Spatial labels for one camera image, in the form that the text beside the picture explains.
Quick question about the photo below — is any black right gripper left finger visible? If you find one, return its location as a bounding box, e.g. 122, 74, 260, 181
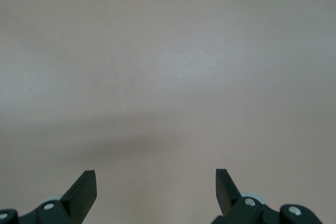
0, 170, 98, 224

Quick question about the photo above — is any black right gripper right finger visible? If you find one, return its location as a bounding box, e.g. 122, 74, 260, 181
211, 168, 323, 224

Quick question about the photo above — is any brown table cover sheet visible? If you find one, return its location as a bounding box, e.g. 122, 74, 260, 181
0, 0, 336, 224

